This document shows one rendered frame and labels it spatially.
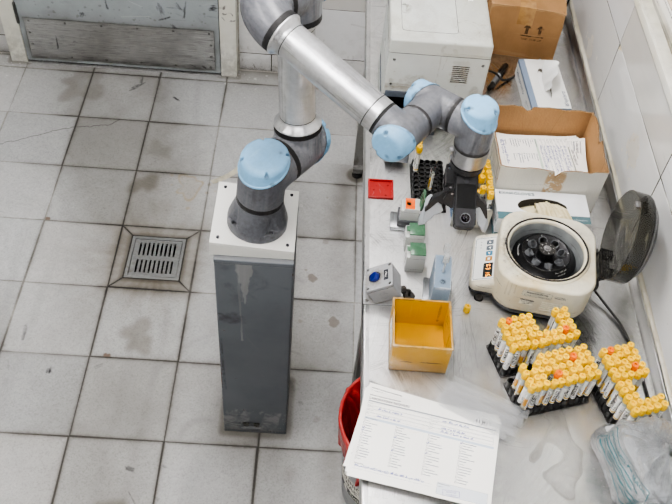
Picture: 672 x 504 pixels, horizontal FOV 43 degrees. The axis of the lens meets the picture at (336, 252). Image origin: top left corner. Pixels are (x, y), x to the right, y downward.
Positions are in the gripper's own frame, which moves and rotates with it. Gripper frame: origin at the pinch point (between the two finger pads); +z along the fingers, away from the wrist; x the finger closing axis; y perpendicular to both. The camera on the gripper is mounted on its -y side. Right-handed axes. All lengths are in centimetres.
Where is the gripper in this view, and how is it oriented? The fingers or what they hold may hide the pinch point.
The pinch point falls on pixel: (451, 231)
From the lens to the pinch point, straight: 196.6
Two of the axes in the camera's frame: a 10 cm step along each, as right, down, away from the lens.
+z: -0.7, 6.4, 7.6
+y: 0.9, -7.6, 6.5
